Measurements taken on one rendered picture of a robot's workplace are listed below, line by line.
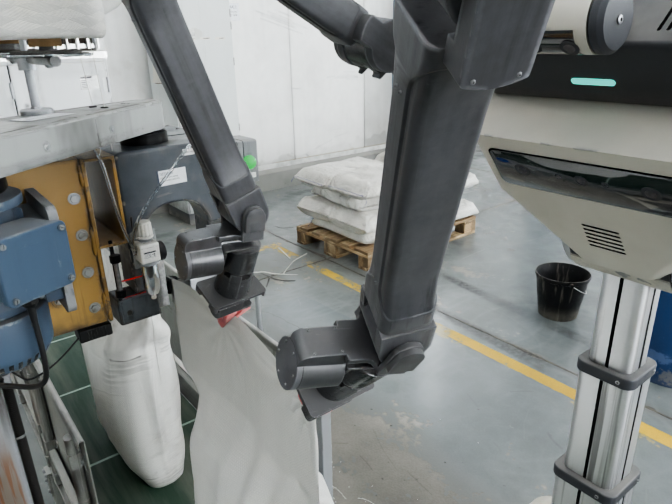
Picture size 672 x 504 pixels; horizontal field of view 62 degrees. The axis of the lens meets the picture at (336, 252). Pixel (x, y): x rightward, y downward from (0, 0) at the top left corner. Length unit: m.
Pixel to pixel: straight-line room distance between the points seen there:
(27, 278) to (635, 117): 0.80
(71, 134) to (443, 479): 1.77
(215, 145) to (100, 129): 0.26
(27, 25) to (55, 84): 3.00
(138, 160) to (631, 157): 0.80
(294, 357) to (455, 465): 1.76
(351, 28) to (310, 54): 5.35
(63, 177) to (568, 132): 0.80
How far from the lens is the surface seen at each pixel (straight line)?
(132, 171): 1.09
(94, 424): 2.03
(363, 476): 2.23
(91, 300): 1.14
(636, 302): 1.09
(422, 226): 0.43
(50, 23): 0.84
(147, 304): 1.16
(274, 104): 5.98
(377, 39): 0.87
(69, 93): 3.86
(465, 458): 2.34
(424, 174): 0.39
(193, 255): 0.84
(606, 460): 1.25
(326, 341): 0.58
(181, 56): 0.76
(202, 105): 0.78
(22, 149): 0.86
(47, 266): 0.83
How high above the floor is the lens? 1.53
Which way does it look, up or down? 21 degrees down
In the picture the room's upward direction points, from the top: 1 degrees counter-clockwise
